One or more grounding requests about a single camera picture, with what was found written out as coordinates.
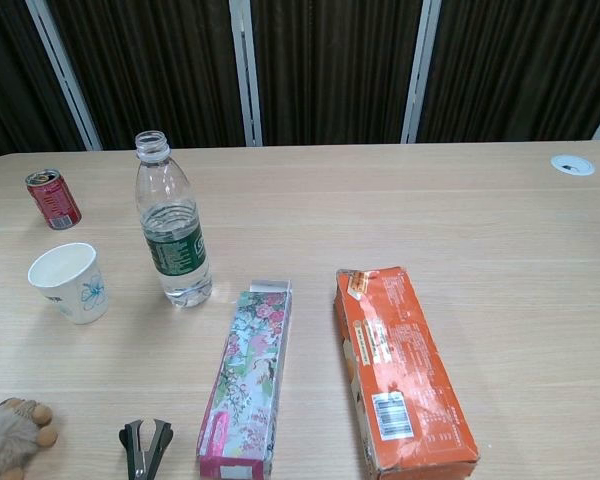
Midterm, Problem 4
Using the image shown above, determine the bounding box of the clear plastic bottle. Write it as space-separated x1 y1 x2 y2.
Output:
133 129 214 310

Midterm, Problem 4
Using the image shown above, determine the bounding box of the white paper cup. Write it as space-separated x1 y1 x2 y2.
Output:
27 242 110 326

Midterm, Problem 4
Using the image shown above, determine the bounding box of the floral pink carton box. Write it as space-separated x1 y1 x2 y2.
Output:
196 279 294 480

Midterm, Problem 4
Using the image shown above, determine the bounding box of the orange snack bag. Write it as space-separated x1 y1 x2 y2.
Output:
334 266 480 480

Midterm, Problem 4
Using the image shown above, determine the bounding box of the black curtain panel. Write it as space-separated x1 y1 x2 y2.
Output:
44 0 246 150
249 0 426 147
0 0 89 166
417 0 600 144

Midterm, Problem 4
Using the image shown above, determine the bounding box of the red soda can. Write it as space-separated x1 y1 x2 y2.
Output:
25 168 83 231

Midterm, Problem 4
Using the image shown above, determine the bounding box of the black binder clip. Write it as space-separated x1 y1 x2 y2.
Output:
118 418 174 480

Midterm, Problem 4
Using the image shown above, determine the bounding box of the beige furry plush toy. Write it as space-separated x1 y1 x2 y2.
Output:
0 397 59 480

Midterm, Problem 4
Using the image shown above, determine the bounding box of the white round cable grommet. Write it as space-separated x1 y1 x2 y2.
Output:
550 153 596 177

